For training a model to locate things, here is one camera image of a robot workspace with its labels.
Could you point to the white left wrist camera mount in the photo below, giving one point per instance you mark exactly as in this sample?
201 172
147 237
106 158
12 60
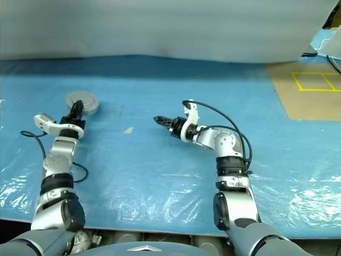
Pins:
50 126

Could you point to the white wrapped bundle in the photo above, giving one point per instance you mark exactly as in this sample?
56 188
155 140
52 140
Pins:
81 241

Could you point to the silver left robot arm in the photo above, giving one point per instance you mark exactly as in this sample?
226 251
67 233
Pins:
60 152

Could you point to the small white connector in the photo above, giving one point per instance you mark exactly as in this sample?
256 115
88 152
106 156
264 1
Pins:
97 238

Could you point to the small black flat device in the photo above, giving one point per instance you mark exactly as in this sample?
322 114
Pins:
308 54

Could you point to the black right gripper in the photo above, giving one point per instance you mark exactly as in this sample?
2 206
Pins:
176 127

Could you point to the white backdrop cloth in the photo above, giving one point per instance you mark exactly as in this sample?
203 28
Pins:
160 26

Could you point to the grey robot torso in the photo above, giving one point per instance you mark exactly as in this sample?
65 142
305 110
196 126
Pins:
120 250

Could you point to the grey rounded cylinder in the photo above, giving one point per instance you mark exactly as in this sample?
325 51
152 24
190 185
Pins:
210 241
126 238

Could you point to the light blue sheet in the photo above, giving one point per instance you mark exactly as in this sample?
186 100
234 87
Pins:
318 37

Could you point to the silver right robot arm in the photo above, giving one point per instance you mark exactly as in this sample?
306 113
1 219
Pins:
226 141

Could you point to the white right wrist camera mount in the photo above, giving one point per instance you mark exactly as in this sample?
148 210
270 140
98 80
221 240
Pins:
193 117

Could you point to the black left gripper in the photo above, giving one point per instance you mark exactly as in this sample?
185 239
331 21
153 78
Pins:
73 122

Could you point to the brown cardboard board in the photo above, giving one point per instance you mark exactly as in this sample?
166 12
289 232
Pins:
306 105

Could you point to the small pale tape scrap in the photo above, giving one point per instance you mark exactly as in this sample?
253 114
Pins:
129 130

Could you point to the brown cardboard box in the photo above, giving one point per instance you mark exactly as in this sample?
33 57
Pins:
334 14

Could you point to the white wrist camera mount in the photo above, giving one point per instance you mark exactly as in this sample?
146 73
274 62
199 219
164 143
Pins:
193 117
50 126

